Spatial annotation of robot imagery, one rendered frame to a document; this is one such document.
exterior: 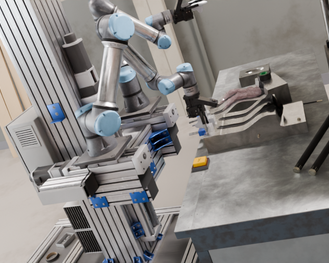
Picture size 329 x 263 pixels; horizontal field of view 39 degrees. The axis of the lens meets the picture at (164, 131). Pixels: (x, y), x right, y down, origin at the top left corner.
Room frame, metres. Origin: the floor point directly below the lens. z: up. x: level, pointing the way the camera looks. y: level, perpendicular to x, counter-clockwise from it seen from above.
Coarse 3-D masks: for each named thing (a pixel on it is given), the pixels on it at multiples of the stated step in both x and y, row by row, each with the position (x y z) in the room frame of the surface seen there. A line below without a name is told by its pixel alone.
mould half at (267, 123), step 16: (240, 112) 2.30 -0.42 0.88; (272, 112) 2.04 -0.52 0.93; (288, 112) 2.13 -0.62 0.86; (304, 112) 2.13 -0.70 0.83; (240, 128) 2.10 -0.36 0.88; (256, 128) 2.05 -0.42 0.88; (272, 128) 2.02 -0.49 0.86; (288, 128) 2.00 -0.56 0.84; (304, 128) 1.97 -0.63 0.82; (208, 144) 2.13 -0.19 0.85; (224, 144) 2.10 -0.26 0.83; (240, 144) 2.08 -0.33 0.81
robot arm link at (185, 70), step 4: (184, 64) 2.21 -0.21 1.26; (188, 64) 2.19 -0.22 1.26; (180, 68) 2.18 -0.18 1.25; (184, 68) 2.18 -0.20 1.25; (188, 68) 2.18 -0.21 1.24; (180, 72) 2.18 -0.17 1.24; (184, 72) 2.18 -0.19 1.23; (188, 72) 2.18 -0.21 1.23; (192, 72) 2.19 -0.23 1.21; (184, 76) 2.17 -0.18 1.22; (188, 76) 2.17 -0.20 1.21; (192, 76) 2.18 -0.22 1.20; (184, 80) 2.16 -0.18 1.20; (188, 80) 2.17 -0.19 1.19; (192, 80) 2.18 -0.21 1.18; (184, 84) 2.17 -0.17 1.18; (188, 84) 2.18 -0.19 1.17; (192, 84) 2.18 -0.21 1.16; (184, 88) 2.19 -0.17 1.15
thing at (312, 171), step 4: (328, 140) 1.72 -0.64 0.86; (328, 144) 1.70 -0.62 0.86; (324, 148) 1.69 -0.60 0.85; (328, 148) 1.68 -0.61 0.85; (324, 152) 1.67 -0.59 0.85; (328, 152) 1.67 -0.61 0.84; (320, 156) 1.65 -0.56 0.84; (324, 156) 1.65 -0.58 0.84; (316, 160) 1.64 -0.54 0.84; (320, 160) 1.63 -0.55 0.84; (316, 164) 1.62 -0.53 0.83; (320, 164) 1.62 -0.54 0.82; (312, 168) 1.61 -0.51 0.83; (316, 168) 1.61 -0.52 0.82; (312, 172) 1.60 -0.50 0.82; (316, 172) 1.60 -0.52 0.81
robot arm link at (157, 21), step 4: (152, 16) 2.66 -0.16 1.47; (156, 16) 2.65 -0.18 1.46; (160, 16) 2.65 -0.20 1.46; (148, 20) 2.65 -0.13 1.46; (152, 20) 2.64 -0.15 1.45; (156, 20) 2.64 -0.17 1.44; (160, 20) 2.64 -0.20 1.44; (164, 20) 2.64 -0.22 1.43; (148, 24) 2.64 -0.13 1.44; (152, 24) 2.64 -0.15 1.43; (156, 24) 2.64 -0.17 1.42; (160, 24) 2.64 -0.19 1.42; (164, 24) 2.65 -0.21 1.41; (156, 28) 2.64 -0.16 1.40; (160, 28) 2.64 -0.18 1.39
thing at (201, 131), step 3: (210, 123) 2.22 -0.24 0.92; (207, 126) 2.19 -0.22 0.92; (210, 126) 2.18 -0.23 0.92; (213, 126) 2.22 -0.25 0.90; (198, 129) 2.23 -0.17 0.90; (201, 129) 2.21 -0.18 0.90; (204, 129) 2.20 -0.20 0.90; (210, 129) 2.18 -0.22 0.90; (213, 129) 2.20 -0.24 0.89; (195, 132) 2.23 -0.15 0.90; (198, 132) 2.20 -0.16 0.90; (201, 132) 2.20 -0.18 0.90; (204, 132) 2.19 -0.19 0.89; (207, 132) 2.18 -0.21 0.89; (189, 135) 2.24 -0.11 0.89; (201, 135) 2.20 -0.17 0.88
